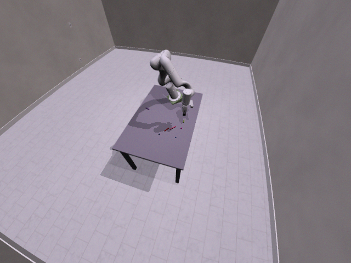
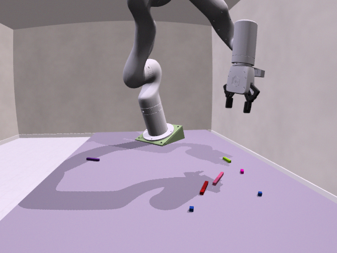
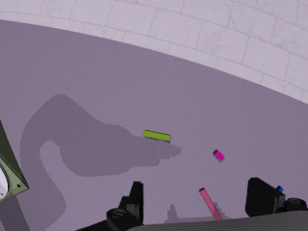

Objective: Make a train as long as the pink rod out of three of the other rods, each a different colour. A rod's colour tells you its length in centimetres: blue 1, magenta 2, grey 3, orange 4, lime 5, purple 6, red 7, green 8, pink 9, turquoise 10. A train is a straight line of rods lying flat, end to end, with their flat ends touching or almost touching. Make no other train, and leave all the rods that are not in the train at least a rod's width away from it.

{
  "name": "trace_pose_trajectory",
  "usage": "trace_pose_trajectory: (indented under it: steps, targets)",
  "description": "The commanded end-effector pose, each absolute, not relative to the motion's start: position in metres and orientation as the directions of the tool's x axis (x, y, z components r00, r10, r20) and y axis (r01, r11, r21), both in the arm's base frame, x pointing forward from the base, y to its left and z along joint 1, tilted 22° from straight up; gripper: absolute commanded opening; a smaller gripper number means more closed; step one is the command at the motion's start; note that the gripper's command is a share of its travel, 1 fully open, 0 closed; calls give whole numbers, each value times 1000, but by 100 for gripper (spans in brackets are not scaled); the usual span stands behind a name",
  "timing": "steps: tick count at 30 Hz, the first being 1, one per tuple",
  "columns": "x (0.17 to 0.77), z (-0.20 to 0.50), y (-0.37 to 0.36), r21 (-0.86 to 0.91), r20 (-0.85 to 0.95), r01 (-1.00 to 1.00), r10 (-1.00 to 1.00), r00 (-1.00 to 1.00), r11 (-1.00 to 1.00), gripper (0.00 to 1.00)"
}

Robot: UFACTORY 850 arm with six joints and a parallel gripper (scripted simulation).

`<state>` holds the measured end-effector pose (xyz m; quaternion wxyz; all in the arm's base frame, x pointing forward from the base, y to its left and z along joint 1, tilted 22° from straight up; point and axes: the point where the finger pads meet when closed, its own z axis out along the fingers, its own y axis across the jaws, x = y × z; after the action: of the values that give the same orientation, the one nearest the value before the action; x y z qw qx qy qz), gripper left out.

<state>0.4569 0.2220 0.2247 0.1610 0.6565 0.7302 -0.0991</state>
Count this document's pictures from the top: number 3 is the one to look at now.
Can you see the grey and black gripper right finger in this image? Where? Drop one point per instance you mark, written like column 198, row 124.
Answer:
column 263, row 199

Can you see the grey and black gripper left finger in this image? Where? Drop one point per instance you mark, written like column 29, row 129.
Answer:
column 128, row 214

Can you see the pink rod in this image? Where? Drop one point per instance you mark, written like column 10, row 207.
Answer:
column 210, row 204

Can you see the magenta block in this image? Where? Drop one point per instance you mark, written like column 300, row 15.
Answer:
column 219, row 155

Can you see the lime green rod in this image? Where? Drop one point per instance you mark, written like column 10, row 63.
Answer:
column 156, row 135

